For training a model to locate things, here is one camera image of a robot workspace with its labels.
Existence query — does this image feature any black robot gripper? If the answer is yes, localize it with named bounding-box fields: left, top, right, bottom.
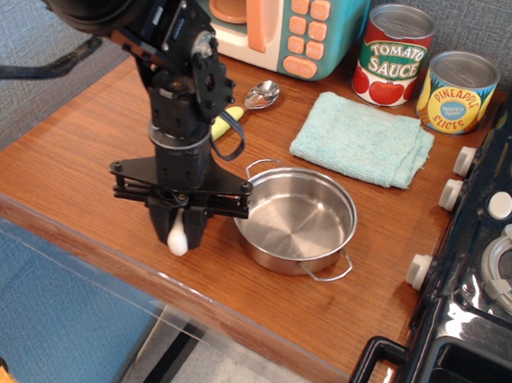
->
left=110, top=132, right=253, bottom=250

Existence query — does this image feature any white plush mushroom toy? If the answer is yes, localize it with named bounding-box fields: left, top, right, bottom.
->
left=167, top=209, right=188, bottom=257

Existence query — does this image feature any stainless steel pot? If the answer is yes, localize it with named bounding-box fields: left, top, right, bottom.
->
left=235, top=158, right=358, bottom=282

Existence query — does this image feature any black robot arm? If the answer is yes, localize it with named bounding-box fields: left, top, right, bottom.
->
left=43, top=0, right=252, bottom=256

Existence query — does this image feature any light teal folded cloth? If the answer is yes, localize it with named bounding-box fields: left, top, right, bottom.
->
left=289, top=91, right=435, bottom=189

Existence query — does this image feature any teal toy microwave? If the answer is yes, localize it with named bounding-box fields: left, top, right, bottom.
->
left=196, top=0, right=371, bottom=81

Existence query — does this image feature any tomato sauce can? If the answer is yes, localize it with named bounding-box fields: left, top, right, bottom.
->
left=352, top=4, right=436, bottom=107

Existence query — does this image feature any pineapple slices can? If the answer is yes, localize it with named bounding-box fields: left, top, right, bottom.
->
left=416, top=50, right=501, bottom=134

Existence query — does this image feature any black toy stove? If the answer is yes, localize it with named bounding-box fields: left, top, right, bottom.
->
left=348, top=88, right=512, bottom=383

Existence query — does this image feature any green handled metal spoon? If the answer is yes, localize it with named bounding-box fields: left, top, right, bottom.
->
left=211, top=80, right=280, bottom=141

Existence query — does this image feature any black braided cable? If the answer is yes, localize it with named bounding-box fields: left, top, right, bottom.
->
left=0, top=27, right=104, bottom=88

